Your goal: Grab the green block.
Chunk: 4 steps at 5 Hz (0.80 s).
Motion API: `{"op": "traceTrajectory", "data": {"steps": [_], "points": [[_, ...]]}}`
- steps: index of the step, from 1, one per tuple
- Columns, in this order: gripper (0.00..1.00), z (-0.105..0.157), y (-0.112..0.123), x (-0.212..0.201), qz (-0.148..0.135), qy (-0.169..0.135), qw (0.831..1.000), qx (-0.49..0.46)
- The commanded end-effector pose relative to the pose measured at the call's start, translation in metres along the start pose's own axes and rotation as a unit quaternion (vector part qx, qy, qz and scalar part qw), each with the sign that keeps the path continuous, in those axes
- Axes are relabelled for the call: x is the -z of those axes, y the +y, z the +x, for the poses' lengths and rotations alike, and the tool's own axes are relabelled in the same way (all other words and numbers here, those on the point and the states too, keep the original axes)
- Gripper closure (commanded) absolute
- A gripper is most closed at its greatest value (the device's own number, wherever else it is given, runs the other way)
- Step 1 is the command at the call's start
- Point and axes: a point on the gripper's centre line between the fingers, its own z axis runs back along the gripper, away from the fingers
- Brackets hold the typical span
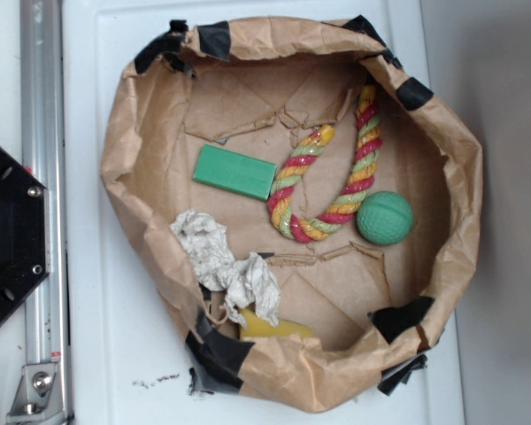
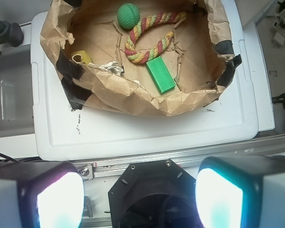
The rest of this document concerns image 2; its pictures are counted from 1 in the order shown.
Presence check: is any black octagonal funnel mount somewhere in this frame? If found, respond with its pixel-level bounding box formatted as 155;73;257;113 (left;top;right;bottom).
108;159;203;228

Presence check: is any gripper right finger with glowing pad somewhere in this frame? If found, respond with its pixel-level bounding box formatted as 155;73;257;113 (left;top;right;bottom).
195;155;285;228

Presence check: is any yellow cylinder with string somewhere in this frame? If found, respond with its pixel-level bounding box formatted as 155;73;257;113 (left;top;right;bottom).
71;50;92;65

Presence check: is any clear plastic side bin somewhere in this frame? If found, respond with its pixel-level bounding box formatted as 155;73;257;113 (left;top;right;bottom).
0;45;34;137

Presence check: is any aluminium extrusion rail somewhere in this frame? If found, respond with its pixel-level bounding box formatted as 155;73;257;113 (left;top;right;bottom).
72;134;285;180

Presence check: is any white plastic bin lid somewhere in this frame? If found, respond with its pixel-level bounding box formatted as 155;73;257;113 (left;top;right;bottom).
31;0;259;161

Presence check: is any green dimpled rubber ball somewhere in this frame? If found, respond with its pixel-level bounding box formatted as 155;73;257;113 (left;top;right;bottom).
117;3;140;29

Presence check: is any multicolour braided rope toy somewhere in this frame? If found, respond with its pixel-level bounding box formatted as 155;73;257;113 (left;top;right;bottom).
124;11;187;65

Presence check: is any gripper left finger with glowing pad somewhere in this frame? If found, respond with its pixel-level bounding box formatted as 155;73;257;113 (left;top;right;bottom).
0;161;85;228

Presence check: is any crumpled brown paper liner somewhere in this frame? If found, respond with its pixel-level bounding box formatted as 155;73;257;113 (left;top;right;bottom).
40;0;241;116

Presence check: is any grey clamp knob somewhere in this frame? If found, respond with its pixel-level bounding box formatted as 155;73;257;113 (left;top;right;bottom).
0;20;24;54

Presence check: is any green rectangular block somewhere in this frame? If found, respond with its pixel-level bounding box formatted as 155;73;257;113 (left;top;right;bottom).
146;57;176;94

